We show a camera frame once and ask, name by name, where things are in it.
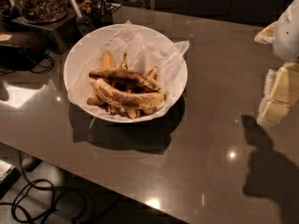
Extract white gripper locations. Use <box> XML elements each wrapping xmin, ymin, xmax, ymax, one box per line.
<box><xmin>254</xmin><ymin>0</ymin><xmax>299</xmax><ymax>128</ymax></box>

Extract large spotted front banana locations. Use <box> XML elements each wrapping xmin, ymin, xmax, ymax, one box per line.
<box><xmin>94</xmin><ymin>78</ymin><xmax>164</xmax><ymax>109</ymax></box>

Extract white bowl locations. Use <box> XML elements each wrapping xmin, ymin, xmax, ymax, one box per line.
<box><xmin>63</xmin><ymin>23</ymin><xmax>189</xmax><ymax>124</ymax></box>

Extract small banana pieces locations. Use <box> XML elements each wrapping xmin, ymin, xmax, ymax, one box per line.
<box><xmin>87</xmin><ymin>91</ymin><xmax>156</xmax><ymax>119</ymax></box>

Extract dark spotted upper banana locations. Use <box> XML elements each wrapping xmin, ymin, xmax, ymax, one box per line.
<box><xmin>89</xmin><ymin>68</ymin><xmax>161</xmax><ymax>91</ymax></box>

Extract yellow orange banana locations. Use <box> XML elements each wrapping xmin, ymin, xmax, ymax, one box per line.
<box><xmin>101</xmin><ymin>50</ymin><xmax>116</xmax><ymax>69</ymax></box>

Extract white paper liner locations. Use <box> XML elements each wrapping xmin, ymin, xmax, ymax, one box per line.
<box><xmin>66</xmin><ymin>20</ymin><xmax>191</xmax><ymax>121</ymax></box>

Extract metal scoop with label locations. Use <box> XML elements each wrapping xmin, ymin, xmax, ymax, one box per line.
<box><xmin>70</xmin><ymin>0</ymin><xmax>94</xmax><ymax>36</ymax></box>

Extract black stand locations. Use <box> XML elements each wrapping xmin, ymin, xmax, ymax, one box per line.
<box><xmin>11</xmin><ymin>11</ymin><xmax>82</xmax><ymax>54</ymax></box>

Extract glass jar of nuts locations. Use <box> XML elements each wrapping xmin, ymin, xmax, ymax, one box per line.
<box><xmin>17</xmin><ymin>0</ymin><xmax>67</xmax><ymax>24</ymax></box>

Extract black device with cable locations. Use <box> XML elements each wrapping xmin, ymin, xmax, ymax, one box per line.
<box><xmin>0</xmin><ymin>31</ymin><xmax>55</xmax><ymax>76</ymax></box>

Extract black cable on floor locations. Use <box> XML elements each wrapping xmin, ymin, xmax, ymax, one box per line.
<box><xmin>0</xmin><ymin>152</ymin><xmax>97</xmax><ymax>224</ymax></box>

